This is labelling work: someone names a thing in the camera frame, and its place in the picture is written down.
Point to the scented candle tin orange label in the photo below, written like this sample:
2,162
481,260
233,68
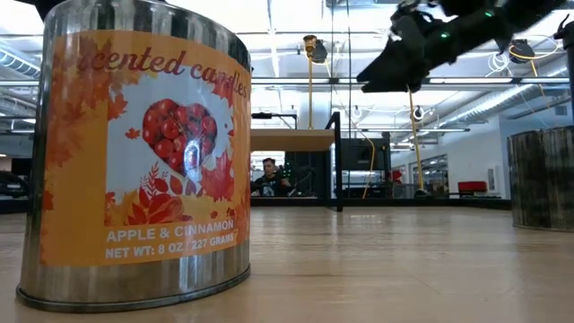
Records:
134,157

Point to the grey cylindrical candle holder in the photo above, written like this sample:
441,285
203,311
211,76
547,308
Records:
542,179

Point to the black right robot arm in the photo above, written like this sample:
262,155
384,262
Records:
515,13

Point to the person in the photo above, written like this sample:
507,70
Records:
270,177

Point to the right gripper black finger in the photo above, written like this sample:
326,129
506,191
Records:
394,67
390,88

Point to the yellow pole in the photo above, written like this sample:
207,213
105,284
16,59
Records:
414,134

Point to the wooden shelf black frame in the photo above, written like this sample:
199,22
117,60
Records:
291,140

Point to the black chair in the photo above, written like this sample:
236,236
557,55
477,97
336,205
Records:
11,186

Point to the black metal table frame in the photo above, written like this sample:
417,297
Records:
403,203

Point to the black monitor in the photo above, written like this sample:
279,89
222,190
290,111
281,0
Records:
363,154

